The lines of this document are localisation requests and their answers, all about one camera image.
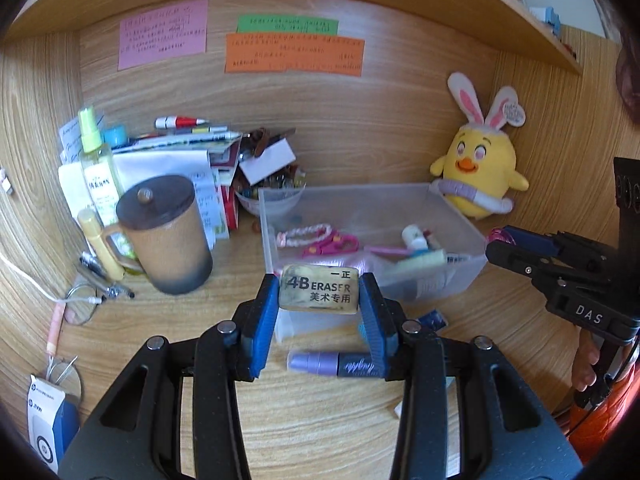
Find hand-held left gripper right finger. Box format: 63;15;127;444
357;272;586;480

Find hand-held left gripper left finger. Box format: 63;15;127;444
59;274;281;480

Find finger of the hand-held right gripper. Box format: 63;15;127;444
502;226;562;258
485;241;557;282

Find yellowed rectangular eraser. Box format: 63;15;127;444
279;263;361;314

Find pale yellow block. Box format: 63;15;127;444
385;250;447;276

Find pink scissors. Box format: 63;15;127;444
301;232;360;258

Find pink braided hair tie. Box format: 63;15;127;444
276;224;333;248

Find white pill bottle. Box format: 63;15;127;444
401;225;433;252

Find clear plastic storage box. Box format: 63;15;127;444
257;182;488;343

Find person's right hand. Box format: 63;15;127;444
571;332;603;393

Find purple marker with black cap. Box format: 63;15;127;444
286;351;388;378

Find yellow chick plush toy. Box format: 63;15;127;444
430;71;531;221

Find clear bowl of small items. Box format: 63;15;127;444
235;187;306;218

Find orange clothing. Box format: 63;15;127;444
560;345;640;456

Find brown mug with lid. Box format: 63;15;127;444
102;175;214;296

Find white card box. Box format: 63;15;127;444
239;140;297;186

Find pale yellow tube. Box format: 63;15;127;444
77;209;126;281

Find pile of papers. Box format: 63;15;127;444
57;120;246;241

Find red and white pen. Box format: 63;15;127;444
154;116;208;130

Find person's dark hair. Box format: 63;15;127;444
615;10;640;126

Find yellow-green spray bottle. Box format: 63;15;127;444
78;106;126;228

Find blue white box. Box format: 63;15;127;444
530;6;563;36

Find white blue carton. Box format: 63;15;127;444
27;374;81;476

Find orange paper note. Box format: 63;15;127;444
224;33;366;78

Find green paper note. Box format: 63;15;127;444
236;14;339;36

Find pink paper note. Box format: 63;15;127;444
118;0;209;72

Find wire-rim eyeglasses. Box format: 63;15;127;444
44;282;108;403

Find white cable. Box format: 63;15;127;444
0;250;106;306

